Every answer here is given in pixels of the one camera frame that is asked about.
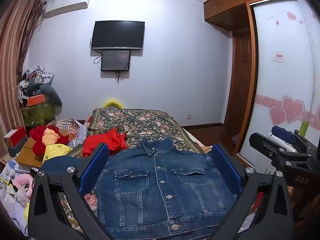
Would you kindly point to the yellow cloth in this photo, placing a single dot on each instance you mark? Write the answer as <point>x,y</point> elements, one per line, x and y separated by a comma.
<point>53,152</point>

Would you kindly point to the green patterned cloth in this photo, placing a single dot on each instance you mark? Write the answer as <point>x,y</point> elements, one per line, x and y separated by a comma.
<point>37,113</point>

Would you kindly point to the grey cloth on floor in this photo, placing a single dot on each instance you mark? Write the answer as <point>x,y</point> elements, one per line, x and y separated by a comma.
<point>236,139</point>

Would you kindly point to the yellow round object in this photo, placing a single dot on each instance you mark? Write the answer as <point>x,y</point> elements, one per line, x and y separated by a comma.
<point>113,104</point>

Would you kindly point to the grey plastic bag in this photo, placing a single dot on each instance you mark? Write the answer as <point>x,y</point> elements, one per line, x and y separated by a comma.
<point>77,140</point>

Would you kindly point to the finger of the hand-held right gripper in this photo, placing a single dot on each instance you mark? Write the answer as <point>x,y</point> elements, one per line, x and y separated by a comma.
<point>263,145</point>
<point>283,133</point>

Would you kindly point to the brown cardboard box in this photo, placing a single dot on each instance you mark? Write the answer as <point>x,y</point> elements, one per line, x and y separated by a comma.
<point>27,153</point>

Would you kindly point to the wooden wardrobe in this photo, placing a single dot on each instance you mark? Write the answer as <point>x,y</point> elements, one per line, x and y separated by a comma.
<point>272,62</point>

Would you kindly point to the white wardrobe door label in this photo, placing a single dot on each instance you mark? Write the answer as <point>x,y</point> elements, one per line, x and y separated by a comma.
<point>279,57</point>

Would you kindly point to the pink plush toy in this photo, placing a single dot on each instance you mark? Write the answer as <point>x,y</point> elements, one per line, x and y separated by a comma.
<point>21,181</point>

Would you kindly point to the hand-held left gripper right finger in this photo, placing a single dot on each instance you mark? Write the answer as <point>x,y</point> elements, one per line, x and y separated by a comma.
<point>226,166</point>

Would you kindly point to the black wall television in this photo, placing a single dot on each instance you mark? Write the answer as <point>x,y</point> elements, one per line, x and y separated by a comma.
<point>117,35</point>

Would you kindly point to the striped crumpled cloth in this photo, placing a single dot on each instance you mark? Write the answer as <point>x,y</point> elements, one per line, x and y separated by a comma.
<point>68,127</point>

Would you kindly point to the red and grey box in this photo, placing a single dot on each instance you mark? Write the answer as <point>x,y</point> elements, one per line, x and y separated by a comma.
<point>16,138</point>

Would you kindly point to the red cloth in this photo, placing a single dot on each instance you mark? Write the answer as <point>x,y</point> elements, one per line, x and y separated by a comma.
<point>105,142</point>

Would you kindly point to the orange box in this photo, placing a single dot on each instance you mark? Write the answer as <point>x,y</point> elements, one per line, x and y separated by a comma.
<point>36,100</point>

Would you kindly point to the blue denim jacket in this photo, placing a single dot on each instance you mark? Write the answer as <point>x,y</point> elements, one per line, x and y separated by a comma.
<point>155,180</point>

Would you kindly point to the green bottle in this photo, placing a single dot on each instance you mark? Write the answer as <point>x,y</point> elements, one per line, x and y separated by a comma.
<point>303,128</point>

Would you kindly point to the brown striped curtain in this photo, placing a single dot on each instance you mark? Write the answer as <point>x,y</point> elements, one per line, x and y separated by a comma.
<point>15,62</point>

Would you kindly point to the floral bed blanket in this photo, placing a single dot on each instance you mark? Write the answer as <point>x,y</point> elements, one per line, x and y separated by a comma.
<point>140,123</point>

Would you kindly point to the white air conditioner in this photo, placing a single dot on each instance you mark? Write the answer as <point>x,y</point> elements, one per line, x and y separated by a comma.
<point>66,3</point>

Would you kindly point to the pile of mixed clothes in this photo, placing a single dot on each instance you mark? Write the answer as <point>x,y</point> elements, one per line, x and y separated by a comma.
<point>37,82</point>

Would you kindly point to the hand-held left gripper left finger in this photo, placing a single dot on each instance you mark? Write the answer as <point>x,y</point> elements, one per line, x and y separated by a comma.
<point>96,163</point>

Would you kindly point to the small black wall monitor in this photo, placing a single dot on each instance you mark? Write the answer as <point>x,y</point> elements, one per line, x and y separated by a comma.
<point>115,60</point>

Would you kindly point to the red plush toy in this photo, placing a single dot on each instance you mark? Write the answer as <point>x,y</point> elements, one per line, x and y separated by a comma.
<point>41,140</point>

